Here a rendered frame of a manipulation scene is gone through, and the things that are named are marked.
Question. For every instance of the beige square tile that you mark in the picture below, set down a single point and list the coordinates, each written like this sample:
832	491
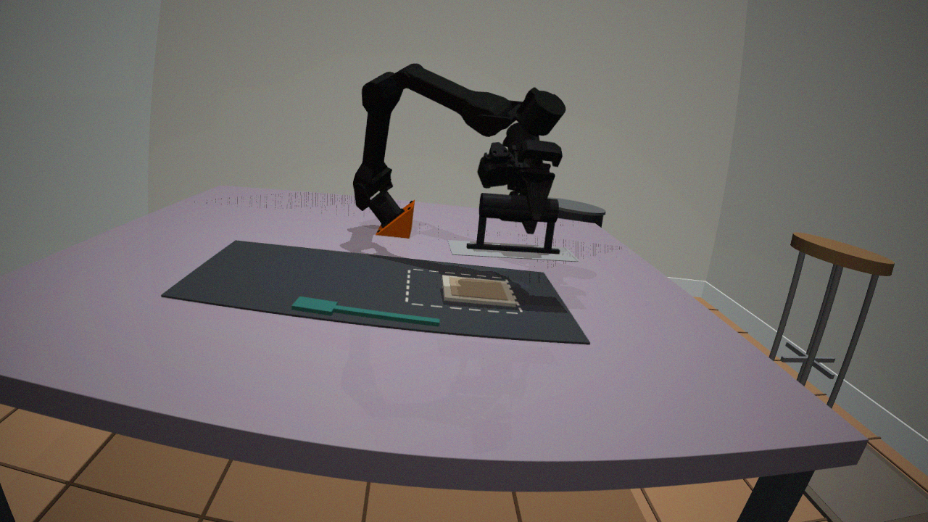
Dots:
477	291

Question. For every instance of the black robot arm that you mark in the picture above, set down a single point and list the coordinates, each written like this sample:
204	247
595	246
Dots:
485	112

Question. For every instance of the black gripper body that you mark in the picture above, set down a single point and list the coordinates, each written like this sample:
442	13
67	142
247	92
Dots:
532	153

